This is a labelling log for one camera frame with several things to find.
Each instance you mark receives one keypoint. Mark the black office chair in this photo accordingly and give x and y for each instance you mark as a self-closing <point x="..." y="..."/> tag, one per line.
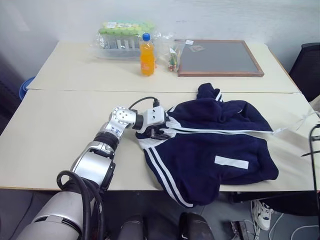
<point x="308" y="72"/>

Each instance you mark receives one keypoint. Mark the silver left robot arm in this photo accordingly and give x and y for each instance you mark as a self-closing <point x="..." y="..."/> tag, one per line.
<point x="93" y="165"/>

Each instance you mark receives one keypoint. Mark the white sneaker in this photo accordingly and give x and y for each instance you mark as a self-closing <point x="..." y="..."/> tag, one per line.
<point x="263" y="213"/>

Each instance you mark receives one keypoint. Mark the small clear packet on chalkboard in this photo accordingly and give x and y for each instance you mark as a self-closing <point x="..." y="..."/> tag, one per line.
<point x="193" y="45"/>

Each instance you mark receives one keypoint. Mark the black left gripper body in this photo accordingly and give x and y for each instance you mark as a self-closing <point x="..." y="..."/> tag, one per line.
<point x="167" y="118"/>

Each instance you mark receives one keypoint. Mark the black rounded shape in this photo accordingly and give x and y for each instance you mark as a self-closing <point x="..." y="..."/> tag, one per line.
<point x="196" y="227"/>

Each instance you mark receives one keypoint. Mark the orange soda bottle blue cap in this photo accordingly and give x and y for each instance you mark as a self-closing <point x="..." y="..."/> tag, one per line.
<point x="147" y="56"/>

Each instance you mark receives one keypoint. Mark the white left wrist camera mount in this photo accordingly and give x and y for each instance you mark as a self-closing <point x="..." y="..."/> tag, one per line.
<point x="153" y="116"/>

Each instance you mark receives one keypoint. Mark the small clear bag colourful bits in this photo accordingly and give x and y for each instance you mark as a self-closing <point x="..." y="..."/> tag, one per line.
<point x="173" y="56"/>

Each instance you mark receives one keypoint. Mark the grey rounded shape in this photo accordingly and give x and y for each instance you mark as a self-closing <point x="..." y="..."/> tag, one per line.
<point x="132" y="228"/>

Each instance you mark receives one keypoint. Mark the navy jacket with white stripes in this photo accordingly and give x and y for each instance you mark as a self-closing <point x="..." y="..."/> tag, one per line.
<point x="205" y="152"/>

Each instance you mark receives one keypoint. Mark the wooden framed grey chalkboard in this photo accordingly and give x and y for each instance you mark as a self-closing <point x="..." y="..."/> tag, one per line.
<point x="217" y="58"/>

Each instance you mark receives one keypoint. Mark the blue plastic bucket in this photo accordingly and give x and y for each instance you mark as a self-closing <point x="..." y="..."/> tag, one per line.
<point x="25" y="87"/>

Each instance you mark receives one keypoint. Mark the black bar under table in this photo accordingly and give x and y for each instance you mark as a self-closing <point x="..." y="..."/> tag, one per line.
<point x="280" y="200"/>

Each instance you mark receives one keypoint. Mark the bag of green-capped tubes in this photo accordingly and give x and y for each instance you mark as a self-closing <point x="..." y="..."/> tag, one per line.
<point x="120" y="37"/>

